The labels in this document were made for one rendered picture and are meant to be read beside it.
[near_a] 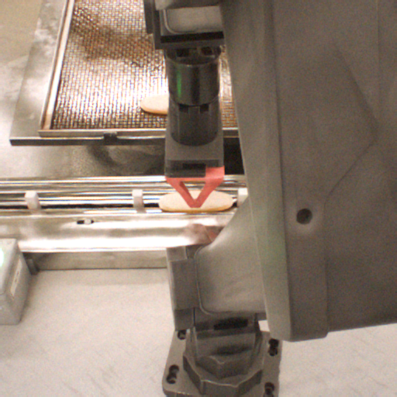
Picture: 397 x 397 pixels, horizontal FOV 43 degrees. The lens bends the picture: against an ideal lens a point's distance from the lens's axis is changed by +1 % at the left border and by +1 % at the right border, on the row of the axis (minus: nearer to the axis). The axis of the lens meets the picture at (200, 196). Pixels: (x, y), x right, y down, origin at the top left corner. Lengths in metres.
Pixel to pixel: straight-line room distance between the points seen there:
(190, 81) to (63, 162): 0.34
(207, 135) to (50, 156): 0.33
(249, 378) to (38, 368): 0.23
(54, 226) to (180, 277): 0.28
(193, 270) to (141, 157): 0.41
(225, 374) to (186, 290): 0.13
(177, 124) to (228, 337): 0.24
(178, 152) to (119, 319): 0.21
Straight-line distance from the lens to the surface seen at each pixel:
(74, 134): 0.74
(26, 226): 0.67
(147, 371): 0.58
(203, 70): 0.52
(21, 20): 1.22
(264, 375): 0.57
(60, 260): 0.65
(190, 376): 0.56
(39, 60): 0.88
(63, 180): 0.72
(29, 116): 0.79
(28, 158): 0.84
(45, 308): 0.65
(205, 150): 0.57
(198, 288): 0.41
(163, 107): 0.75
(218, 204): 0.67
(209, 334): 0.47
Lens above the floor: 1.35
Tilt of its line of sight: 46 degrees down
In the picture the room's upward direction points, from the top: straight up
